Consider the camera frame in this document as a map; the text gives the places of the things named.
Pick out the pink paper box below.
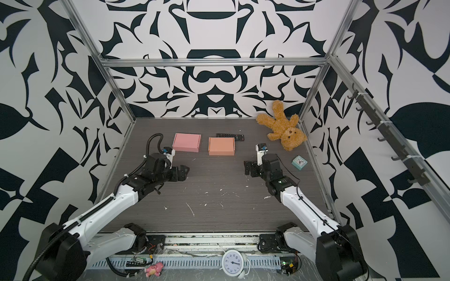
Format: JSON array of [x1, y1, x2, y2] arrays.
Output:
[[172, 133, 202, 153]]

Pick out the black tv remote control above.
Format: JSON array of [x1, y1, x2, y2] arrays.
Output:
[[216, 133, 245, 141]]

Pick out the peach paper box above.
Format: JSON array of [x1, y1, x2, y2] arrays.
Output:
[[208, 138, 236, 156]]

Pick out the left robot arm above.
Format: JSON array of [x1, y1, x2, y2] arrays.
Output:
[[23, 146, 189, 281]]

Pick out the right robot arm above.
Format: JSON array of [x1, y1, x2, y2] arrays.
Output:
[[244, 153, 369, 281]]

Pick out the small green alarm clock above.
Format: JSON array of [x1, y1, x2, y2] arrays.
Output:
[[291, 156, 308, 170]]

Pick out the brown teddy bear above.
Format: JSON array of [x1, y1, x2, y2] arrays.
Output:
[[256, 100, 307, 151]]

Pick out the green circuit board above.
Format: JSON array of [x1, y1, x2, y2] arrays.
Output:
[[125, 256, 154, 268]]

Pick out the black electronics module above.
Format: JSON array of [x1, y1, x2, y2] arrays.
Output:
[[280, 255, 302, 276]]

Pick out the small pink toy figure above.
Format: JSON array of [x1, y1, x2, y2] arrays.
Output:
[[145, 262, 164, 277]]

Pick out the white round table clock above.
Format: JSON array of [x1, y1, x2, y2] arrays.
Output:
[[220, 249, 251, 279]]

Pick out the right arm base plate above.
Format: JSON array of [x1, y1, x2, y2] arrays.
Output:
[[257, 232, 311, 254]]

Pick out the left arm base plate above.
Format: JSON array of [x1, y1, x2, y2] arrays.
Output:
[[131, 234, 166, 255]]

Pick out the black corrugated cable conduit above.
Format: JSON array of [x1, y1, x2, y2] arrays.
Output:
[[22, 228, 78, 281]]

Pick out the black wall hook rack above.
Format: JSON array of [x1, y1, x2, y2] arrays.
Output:
[[349, 90, 431, 186]]

